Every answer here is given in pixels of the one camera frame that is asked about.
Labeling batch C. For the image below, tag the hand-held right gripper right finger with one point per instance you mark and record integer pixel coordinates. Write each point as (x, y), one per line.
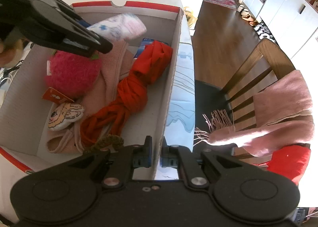
(166, 160)

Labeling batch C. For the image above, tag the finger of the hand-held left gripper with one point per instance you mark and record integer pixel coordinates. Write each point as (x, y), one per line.
(94, 40)
(80, 22)

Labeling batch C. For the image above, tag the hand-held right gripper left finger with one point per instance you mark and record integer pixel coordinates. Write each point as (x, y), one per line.
(145, 157)

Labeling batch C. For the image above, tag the pink fleece garment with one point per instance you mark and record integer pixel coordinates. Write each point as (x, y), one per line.
(111, 68)

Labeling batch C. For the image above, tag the printed face mask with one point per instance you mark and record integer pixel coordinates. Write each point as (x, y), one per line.
(124, 26)

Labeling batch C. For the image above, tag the brown scrunchie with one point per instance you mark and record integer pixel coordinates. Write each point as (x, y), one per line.
(109, 140)

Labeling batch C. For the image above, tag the pink plush ball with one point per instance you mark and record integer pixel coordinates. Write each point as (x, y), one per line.
(72, 75)

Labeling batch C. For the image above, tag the small blue box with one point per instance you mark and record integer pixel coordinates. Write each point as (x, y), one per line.
(144, 43)

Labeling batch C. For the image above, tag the red knotted cloth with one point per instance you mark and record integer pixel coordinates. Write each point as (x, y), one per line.
(134, 88)

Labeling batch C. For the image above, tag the cartoon plush toy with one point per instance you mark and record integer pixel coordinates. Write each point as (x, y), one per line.
(64, 115)

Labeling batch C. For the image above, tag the red cardboard box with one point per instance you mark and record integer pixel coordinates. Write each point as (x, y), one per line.
(22, 117)

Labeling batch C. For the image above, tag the person's left hand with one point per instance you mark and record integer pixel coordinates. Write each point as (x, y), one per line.
(5, 53)

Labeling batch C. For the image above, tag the yellow plastic bag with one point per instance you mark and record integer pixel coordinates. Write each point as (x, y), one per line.
(190, 17)

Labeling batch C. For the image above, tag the red folded garment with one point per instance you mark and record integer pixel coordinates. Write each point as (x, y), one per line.
(290, 162)

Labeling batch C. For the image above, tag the pink scarf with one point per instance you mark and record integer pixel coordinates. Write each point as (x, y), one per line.
(280, 98)

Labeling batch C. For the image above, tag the wooden chair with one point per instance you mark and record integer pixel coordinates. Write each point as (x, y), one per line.
(263, 53)

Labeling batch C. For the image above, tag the white low cabinet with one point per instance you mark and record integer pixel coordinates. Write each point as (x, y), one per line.
(251, 3)

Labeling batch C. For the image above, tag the row of shoes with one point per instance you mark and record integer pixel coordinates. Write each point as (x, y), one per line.
(263, 31)

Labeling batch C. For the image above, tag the white lower cabinet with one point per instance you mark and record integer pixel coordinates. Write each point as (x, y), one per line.
(285, 11)

